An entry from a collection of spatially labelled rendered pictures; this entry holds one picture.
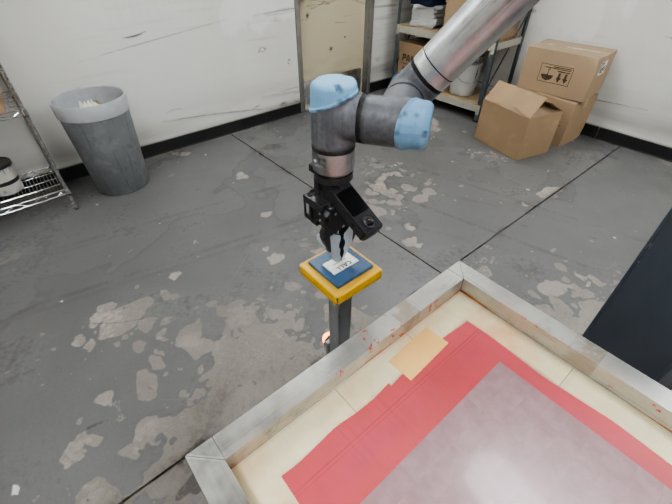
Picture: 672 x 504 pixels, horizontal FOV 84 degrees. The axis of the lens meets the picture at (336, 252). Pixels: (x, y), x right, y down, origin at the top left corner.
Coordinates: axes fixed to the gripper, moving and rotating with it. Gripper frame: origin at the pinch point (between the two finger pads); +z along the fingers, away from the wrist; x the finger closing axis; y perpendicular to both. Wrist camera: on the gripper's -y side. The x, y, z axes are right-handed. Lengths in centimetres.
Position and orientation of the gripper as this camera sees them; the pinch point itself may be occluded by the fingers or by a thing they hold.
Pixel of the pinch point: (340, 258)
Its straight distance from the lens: 79.2
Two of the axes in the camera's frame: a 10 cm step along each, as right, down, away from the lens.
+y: -6.4, -5.0, 5.8
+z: 0.0, 7.6, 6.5
